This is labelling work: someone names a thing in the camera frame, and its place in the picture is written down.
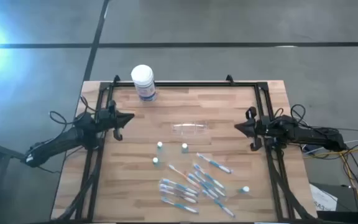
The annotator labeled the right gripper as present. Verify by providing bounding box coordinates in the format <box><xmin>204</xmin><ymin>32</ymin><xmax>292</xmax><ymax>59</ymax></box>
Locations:
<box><xmin>234</xmin><ymin>106</ymin><xmax>273</xmax><ymax>152</ymax></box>

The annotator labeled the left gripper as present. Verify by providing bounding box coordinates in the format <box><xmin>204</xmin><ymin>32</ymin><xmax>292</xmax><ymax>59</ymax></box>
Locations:
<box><xmin>96</xmin><ymin>99</ymin><xmax>135</xmax><ymax>142</ymax></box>

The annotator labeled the blue white toothbrush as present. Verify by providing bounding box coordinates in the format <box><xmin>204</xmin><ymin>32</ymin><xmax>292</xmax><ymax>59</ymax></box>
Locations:
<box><xmin>160</xmin><ymin>196</ymin><xmax>200</xmax><ymax>215</ymax></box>
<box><xmin>193</xmin><ymin>163</ymin><xmax>226</xmax><ymax>190</ymax></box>
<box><xmin>187</xmin><ymin>172</ymin><xmax>227</xmax><ymax>198</ymax></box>
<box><xmin>201</xmin><ymin>189</ymin><xmax>236</xmax><ymax>218</ymax></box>
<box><xmin>196</xmin><ymin>152</ymin><xmax>234</xmax><ymax>175</ymax></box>
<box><xmin>160</xmin><ymin>178</ymin><xmax>200</xmax><ymax>195</ymax></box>

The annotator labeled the white wipes canister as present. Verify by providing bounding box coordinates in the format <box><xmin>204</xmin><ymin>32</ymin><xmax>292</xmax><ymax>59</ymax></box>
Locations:
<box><xmin>131</xmin><ymin>64</ymin><xmax>158</xmax><ymax>103</ymax></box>

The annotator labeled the clear acrylic organizer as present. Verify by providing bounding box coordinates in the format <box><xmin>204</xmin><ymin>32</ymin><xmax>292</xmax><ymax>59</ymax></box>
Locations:
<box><xmin>171</xmin><ymin>121</ymin><xmax>210</xmax><ymax>137</ymax></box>

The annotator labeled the purple white wrapped toothbrush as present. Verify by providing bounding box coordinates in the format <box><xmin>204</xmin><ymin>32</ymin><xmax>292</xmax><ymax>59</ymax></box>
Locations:
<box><xmin>158</xmin><ymin>183</ymin><xmax>198</xmax><ymax>199</ymax></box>
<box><xmin>159</xmin><ymin>189</ymin><xmax>198</xmax><ymax>205</ymax></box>

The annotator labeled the black floor tape strip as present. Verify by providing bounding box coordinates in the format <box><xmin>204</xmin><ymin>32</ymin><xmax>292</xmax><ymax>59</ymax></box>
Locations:
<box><xmin>0</xmin><ymin>41</ymin><xmax>358</xmax><ymax>49</ymax></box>
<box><xmin>82</xmin><ymin>0</ymin><xmax>111</xmax><ymax>82</ymax></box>

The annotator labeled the white paper sheet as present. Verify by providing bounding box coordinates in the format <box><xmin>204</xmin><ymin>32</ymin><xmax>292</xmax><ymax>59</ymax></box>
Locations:
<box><xmin>309</xmin><ymin>184</ymin><xmax>338</xmax><ymax>212</ymax></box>

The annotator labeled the dark storage box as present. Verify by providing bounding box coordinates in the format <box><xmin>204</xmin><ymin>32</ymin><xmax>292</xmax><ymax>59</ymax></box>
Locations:
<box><xmin>309</xmin><ymin>182</ymin><xmax>358</xmax><ymax>213</ymax></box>

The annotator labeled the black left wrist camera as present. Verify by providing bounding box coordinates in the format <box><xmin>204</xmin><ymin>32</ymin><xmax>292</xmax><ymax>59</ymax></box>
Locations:
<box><xmin>99</xmin><ymin>108</ymin><xmax>114</xmax><ymax>124</ymax></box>

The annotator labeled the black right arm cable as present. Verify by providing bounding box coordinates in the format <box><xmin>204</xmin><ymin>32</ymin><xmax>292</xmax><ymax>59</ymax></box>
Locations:
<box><xmin>273</xmin><ymin>104</ymin><xmax>307</xmax><ymax>125</ymax></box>

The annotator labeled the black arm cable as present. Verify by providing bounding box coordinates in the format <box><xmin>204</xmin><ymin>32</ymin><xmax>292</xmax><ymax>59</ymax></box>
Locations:
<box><xmin>48</xmin><ymin>95</ymin><xmax>90</xmax><ymax>126</ymax></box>
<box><xmin>273</xmin><ymin>104</ymin><xmax>307</xmax><ymax>125</ymax></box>

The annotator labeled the black aluminium table frame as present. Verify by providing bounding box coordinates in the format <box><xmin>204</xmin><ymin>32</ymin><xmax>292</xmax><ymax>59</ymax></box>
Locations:
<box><xmin>54</xmin><ymin>74</ymin><xmax>318</xmax><ymax>223</ymax></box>

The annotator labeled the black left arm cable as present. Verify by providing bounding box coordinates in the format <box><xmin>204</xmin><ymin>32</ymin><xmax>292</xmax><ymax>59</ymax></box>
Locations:
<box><xmin>48</xmin><ymin>95</ymin><xmax>90</xmax><ymax>126</ymax></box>

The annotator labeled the yellow cable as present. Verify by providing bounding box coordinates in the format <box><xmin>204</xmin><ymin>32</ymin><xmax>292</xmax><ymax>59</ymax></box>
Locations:
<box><xmin>303</xmin><ymin>148</ymin><xmax>358</xmax><ymax>203</ymax></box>

